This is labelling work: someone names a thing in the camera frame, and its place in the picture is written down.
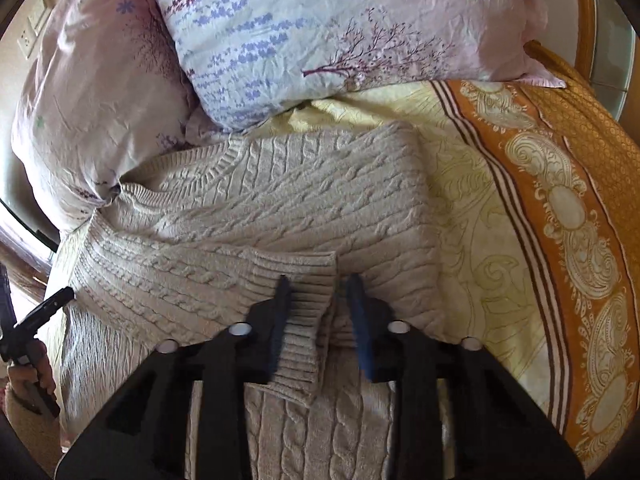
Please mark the wooden window frame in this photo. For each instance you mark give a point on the wooden window frame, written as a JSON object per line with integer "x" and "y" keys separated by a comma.
{"x": 27, "y": 261}

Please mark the person's left hand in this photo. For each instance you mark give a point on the person's left hand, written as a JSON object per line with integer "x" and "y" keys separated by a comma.
{"x": 40, "y": 373}

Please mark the white floral pillow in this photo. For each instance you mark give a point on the white floral pillow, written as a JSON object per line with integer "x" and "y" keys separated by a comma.
{"x": 249, "y": 60}

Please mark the yellow orange patterned bedspread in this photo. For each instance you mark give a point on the yellow orange patterned bedspread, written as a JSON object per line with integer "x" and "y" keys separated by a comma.
{"x": 535, "y": 201}

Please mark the wooden headboard frame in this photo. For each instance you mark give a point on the wooden headboard frame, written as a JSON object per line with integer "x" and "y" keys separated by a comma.
{"x": 605, "y": 52}

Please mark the black nightstand top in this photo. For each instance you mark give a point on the black nightstand top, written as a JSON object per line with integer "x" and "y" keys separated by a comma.
{"x": 29, "y": 215}

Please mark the white wall switch socket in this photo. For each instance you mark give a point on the white wall switch socket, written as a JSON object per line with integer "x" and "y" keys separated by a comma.
{"x": 37, "y": 14}

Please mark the pink floral pillow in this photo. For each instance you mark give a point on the pink floral pillow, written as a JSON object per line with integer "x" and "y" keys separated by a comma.
{"x": 106, "y": 93}

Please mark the cream fleece sleeve forearm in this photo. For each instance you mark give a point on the cream fleece sleeve forearm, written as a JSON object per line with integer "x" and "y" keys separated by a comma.
{"x": 40, "y": 436}

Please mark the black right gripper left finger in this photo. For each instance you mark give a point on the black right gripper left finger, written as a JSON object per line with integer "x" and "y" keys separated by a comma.
{"x": 181, "y": 413}

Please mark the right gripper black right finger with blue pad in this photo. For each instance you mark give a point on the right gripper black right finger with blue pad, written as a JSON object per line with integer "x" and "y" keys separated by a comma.
{"x": 458, "y": 413}

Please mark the beige cable knit sweater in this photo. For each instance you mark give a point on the beige cable knit sweater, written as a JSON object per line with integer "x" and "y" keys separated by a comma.
{"x": 195, "y": 238}

